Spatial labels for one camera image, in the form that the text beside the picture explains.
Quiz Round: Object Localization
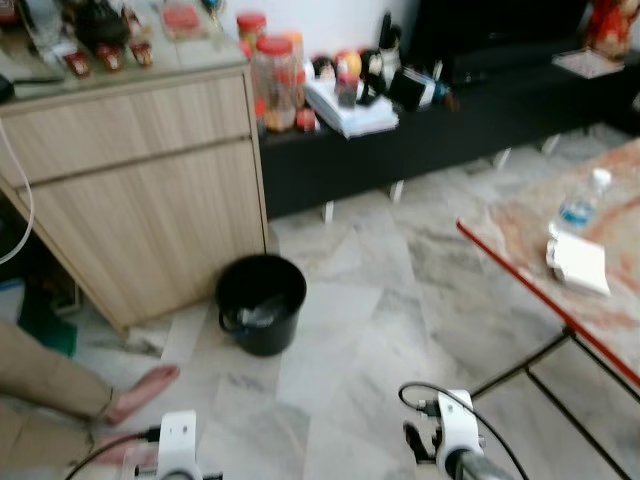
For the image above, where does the marble table with red edge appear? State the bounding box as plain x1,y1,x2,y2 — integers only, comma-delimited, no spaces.
456,140,640,480

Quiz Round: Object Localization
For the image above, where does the green plastic item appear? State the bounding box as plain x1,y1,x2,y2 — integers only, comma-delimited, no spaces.
18,288,80,358

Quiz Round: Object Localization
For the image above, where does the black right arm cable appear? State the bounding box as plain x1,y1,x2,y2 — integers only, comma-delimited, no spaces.
397,381,533,480

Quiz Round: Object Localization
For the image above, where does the flat patterned paper pad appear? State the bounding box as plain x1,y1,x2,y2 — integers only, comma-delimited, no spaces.
552,49,628,81

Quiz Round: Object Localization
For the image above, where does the black rubbish bin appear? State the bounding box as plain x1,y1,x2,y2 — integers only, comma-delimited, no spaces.
214,254,309,359

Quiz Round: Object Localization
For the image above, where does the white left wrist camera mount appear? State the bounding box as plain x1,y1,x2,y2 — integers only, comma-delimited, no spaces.
157,410,199,480

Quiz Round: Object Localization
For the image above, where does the thin white cable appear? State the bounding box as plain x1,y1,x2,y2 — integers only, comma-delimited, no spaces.
0,118,37,267

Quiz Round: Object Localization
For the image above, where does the light wooden cabinet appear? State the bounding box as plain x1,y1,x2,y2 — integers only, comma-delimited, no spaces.
0,40,270,337

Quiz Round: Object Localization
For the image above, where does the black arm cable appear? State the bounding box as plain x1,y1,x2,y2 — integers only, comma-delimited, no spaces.
397,381,533,480
64,427,163,480

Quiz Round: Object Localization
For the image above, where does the person leg in khaki trousers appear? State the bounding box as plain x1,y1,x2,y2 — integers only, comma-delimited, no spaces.
0,319,117,423

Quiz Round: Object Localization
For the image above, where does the bare person foot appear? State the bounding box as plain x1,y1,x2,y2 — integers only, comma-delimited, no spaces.
104,364,182,427
94,434,162,468

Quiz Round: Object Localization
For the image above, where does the small red-lidded plastic jar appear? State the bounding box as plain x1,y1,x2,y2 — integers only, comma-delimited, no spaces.
236,11,269,53

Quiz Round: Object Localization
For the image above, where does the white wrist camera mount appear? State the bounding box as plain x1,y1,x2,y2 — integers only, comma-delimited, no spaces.
434,389,487,477
157,410,199,480

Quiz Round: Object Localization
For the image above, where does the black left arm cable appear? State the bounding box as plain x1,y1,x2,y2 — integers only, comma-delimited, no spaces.
64,427,163,480

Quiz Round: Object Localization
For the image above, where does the red figurine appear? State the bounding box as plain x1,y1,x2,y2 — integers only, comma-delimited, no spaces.
584,0,639,61

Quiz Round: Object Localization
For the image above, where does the flat white box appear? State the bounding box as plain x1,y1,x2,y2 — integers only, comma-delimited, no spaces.
545,224,612,299

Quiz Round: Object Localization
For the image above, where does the large red-lidded plastic jar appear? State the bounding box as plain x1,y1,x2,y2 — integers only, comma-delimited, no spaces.
249,34,303,133

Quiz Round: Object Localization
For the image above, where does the clear plastic trash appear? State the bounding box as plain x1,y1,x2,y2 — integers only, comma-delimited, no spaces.
238,298,288,330

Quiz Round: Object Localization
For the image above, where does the long black low bench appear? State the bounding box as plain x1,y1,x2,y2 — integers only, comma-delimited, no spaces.
257,58,640,223

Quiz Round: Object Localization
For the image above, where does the clear plastic water bottle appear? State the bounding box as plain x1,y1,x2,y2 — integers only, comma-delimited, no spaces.
557,167,614,234

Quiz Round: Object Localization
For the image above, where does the black television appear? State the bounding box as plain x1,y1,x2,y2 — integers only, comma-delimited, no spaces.
408,0,593,73

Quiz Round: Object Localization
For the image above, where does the stack of white books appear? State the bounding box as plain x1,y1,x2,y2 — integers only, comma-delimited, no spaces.
304,77,400,140

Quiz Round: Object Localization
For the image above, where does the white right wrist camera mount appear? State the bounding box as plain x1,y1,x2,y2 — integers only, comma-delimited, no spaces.
434,389,487,477

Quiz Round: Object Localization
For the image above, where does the black teapot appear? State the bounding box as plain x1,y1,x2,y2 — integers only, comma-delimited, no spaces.
74,0,128,52

